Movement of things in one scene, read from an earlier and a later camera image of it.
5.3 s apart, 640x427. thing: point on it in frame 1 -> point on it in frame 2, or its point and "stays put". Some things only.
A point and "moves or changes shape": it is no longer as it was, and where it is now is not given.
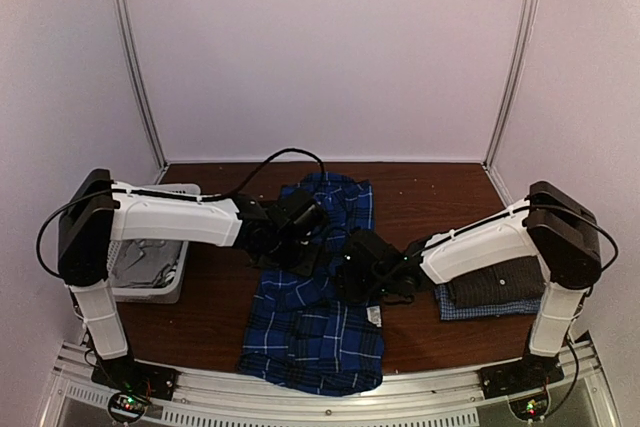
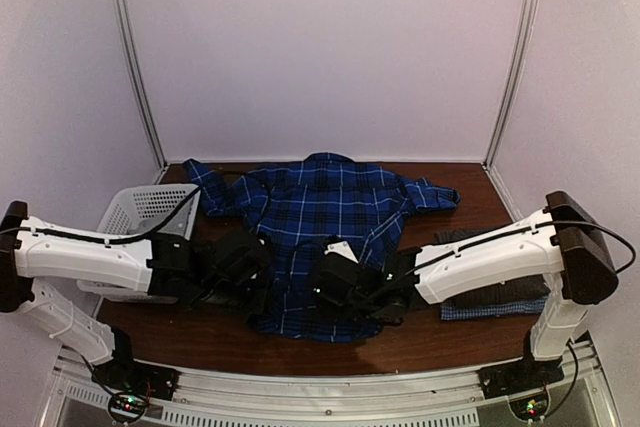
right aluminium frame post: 524,45 stays put
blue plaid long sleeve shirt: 300,330 moves or changes shape
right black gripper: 347,288 -> 329,304
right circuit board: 530,409 stays put
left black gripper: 308,265 -> 258,300
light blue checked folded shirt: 448,312 stays put
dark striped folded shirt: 509,282 stays put
